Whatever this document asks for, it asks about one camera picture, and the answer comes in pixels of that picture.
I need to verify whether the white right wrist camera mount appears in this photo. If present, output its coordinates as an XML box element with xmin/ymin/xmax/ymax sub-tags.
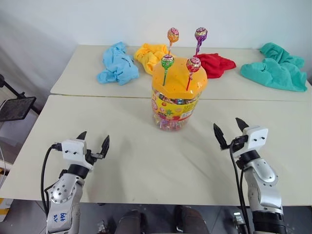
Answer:
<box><xmin>242</xmin><ymin>125</ymin><xmax>269</xmax><ymax>156</ymax></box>

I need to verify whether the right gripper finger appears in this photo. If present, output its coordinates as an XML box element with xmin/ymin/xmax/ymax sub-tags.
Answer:
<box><xmin>234</xmin><ymin>117</ymin><xmax>250</xmax><ymax>135</ymax></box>
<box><xmin>213</xmin><ymin>122</ymin><xmax>229</xmax><ymax>148</ymax></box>

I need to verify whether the red wrapped lollipop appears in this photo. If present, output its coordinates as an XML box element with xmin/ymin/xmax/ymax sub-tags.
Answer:
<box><xmin>185</xmin><ymin>57</ymin><xmax>202</xmax><ymax>91</ymax></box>

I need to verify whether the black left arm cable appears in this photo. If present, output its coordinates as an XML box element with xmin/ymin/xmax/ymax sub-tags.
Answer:
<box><xmin>40</xmin><ymin>143</ymin><xmax>63</xmax><ymax>216</ymax></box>

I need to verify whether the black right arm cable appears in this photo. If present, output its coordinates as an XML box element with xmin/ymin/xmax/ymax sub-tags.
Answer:
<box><xmin>229</xmin><ymin>138</ymin><xmax>251</xmax><ymax>234</ymax></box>

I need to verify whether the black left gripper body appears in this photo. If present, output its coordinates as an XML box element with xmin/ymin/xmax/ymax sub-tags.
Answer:
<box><xmin>84</xmin><ymin>147</ymin><xmax>103</xmax><ymax>165</ymax></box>

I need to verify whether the teal green cloth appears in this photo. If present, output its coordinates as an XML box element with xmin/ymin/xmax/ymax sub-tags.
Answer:
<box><xmin>240</xmin><ymin>42</ymin><xmax>308</xmax><ymax>93</ymax></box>

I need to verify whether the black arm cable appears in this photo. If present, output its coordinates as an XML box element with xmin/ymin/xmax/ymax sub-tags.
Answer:
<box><xmin>229</xmin><ymin>138</ymin><xmax>251</xmax><ymax>234</ymax></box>
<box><xmin>40</xmin><ymin>143</ymin><xmax>63</xmax><ymax>216</ymax></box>

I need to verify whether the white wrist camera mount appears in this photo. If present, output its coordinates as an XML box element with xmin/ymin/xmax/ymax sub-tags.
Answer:
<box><xmin>242</xmin><ymin>125</ymin><xmax>269</xmax><ymax>156</ymax></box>
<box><xmin>61</xmin><ymin>139</ymin><xmax>95</xmax><ymax>171</ymax></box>

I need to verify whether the green wrapped lollipop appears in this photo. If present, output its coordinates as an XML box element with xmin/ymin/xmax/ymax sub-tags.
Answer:
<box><xmin>160</xmin><ymin>54</ymin><xmax>175</xmax><ymax>86</ymax></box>

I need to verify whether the purple wrapped lollipop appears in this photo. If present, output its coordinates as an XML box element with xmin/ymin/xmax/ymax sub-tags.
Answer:
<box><xmin>194</xmin><ymin>27</ymin><xmax>208</xmax><ymax>57</ymax></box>

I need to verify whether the orange wrapped lollipop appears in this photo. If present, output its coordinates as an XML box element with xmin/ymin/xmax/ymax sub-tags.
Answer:
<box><xmin>166</xmin><ymin>27</ymin><xmax>180</xmax><ymax>56</ymax></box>

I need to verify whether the dark rounded shape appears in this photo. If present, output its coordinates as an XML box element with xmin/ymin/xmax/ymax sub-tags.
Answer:
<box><xmin>173</xmin><ymin>205</ymin><xmax>209</xmax><ymax>234</ymax></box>

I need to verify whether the red cloth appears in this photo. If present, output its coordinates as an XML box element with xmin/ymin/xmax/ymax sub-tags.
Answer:
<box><xmin>196</xmin><ymin>53</ymin><xmax>237</xmax><ymax>79</ymax></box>

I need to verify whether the candy jar with yellow lid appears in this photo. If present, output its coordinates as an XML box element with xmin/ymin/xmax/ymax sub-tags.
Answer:
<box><xmin>151</xmin><ymin>56</ymin><xmax>209</xmax><ymax>133</ymax></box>

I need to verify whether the light blue cloth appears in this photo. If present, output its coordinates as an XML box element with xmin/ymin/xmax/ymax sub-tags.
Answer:
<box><xmin>96</xmin><ymin>41</ymin><xmax>139</xmax><ymax>86</ymax></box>

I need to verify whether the yellow cloth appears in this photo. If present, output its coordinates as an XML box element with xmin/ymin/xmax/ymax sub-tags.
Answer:
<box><xmin>134</xmin><ymin>42</ymin><xmax>176</xmax><ymax>76</ymax></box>

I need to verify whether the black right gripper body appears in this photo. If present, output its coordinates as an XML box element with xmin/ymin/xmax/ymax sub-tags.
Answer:
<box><xmin>220</xmin><ymin>136</ymin><xmax>248</xmax><ymax>155</ymax></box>

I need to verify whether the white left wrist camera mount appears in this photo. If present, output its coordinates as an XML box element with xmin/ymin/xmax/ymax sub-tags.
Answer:
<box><xmin>61</xmin><ymin>139</ymin><xmax>95</xmax><ymax>171</ymax></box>

